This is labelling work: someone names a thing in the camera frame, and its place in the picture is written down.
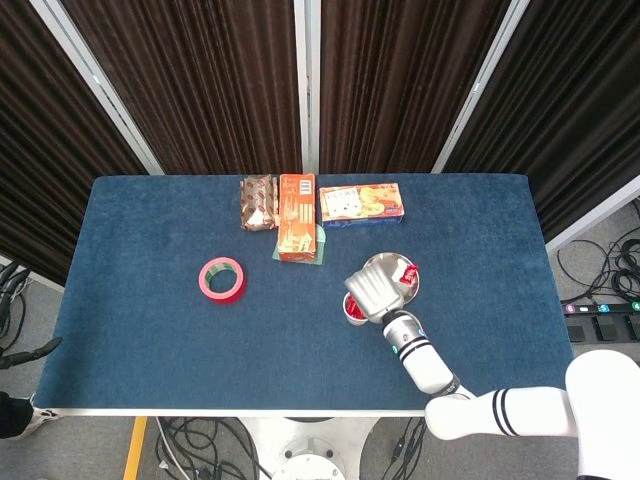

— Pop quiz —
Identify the black floor cables bundle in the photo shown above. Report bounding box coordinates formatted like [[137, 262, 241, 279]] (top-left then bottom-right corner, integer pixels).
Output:
[[555, 197, 640, 304], [153, 417, 274, 480]]

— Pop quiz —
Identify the flat green packet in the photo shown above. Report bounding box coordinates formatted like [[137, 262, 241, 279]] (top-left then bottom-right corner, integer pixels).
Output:
[[271, 223, 327, 266]]

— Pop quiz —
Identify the white table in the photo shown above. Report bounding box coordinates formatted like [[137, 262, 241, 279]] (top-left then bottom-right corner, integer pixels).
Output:
[[48, 407, 431, 419]]

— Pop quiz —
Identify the black numbered power strip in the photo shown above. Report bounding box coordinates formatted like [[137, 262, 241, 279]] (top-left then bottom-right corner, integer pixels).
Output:
[[559, 298, 640, 317]]

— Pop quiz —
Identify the white paper cup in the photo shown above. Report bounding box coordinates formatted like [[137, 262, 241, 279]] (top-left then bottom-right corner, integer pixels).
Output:
[[342, 291, 372, 327]]

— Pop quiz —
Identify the round metal plate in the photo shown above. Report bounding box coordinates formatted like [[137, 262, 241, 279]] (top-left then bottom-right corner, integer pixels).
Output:
[[363, 252, 422, 305]]

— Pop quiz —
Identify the white pedestal base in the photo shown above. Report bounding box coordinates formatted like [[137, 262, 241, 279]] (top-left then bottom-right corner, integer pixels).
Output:
[[238, 417, 377, 480]]

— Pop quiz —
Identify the black trouser leg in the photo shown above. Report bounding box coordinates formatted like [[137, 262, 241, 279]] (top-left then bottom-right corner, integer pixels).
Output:
[[0, 391, 35, 441]]

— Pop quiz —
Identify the white frame rail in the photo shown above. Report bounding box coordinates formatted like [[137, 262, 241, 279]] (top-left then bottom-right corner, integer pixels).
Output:
[[0, 253, 46, 279], [544, 174, 640, 256]]

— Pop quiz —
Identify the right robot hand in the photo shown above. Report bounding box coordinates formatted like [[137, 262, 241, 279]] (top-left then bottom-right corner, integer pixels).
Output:
[[343, 264, 405, 320]]

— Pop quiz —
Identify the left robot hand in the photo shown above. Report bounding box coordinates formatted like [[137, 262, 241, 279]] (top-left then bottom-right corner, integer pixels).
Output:
[[0, 262, 64, 371]]

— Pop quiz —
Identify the dark brown curtain panel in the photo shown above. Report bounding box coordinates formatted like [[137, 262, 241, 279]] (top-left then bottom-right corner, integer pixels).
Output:
[[59, 0, 303, 175], [443, 0, 640, 244], [318, 0, 512, 175], [0, 0, 149, 281]]

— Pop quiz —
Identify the black cable with switch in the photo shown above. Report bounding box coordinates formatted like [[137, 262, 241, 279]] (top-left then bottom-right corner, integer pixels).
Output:
[[379, 417, 432, 480]]

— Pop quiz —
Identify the white frame post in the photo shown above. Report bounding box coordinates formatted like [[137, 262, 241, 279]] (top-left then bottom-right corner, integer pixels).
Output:
[[293, 0, 322, 174], [28, 0, 165, 175], [431, 0, 532, 175]]

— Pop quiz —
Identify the yellow floor tape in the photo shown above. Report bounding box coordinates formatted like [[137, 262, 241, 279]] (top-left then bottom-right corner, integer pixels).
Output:
[[122, 417, 149, 480]]

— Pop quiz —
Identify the red tape roll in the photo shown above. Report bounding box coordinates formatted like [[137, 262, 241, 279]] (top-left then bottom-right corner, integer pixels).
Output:
[[198, 256, 248, 305]]

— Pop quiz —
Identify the black foot pedal unit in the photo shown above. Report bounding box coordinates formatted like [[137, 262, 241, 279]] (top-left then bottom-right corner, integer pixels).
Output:
[[566, 314, 640, 344]]

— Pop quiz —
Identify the blue yellow cookie box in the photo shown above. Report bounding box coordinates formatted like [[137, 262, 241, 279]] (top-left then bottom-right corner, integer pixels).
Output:
[[318, 182, 405, 230]]

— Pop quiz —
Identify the white black sneaker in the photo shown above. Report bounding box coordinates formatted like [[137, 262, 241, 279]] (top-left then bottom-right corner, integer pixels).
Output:
[[24, 407, 57, 436]]

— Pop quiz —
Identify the golden foil snack pack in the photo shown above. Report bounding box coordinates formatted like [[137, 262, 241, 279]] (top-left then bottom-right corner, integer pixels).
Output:
[[238, 174, 279, 232]]

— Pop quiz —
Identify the blue tablecloth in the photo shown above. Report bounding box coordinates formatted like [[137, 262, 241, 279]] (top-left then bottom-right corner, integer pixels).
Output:
[[33, 173, 581, 412]]

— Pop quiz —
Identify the orange snack box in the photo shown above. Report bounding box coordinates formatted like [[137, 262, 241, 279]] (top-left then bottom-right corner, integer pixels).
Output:
[[277, 173, 318, 263]]

